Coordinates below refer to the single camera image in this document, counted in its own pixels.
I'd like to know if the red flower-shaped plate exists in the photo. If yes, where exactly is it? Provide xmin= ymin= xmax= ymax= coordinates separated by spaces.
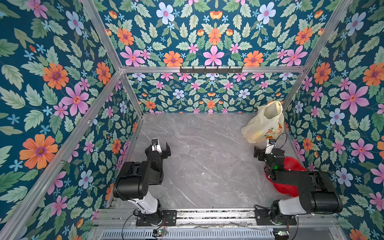
xmin=265 ymin=157 xmax=307 ymax=198

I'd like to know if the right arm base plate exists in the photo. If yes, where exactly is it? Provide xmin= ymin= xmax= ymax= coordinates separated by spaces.
xmin=254 ymin=209 xmax=298 ymax=226

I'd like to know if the cream plastic bag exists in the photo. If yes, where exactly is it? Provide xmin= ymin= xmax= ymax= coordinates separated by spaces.
xmin=241 ymin=101 xmax=285 ymax=144

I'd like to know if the black hook rail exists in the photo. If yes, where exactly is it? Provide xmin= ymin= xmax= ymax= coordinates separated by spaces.
xmin=180 ymin=66 xmax=243 ymax=74

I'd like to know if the aluminium mounting rail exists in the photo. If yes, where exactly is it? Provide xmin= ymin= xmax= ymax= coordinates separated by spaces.
xmin=88 ymin=208 xmax=347 ymax=240

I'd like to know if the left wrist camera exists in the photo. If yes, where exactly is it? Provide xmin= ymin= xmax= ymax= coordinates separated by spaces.
xmin=151 ymin=139 xmax=162 ymax=153

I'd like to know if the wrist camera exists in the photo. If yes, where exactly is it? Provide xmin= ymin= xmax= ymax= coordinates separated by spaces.
xmin=265 ymin=139 xmax=276 ymax=155
xmin=151 ymin=139 xmax=162 ymax=153

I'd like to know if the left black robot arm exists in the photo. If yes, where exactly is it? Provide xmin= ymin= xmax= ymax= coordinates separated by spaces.
xmin=113 ymin=139 xmax=172 ymax=221

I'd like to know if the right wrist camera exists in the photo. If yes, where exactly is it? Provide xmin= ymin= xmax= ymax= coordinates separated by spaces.
xmin=265 ymin=139 xmax=276 ymax=155

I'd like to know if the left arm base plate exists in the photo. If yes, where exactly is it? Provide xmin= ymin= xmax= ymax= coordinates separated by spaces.
xmin=136 ymin=210 xmax=178 ymax=227

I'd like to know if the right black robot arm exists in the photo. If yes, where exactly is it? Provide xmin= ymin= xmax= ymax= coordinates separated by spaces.
xmin=254 ymin=145 xmax=343 ymax=225

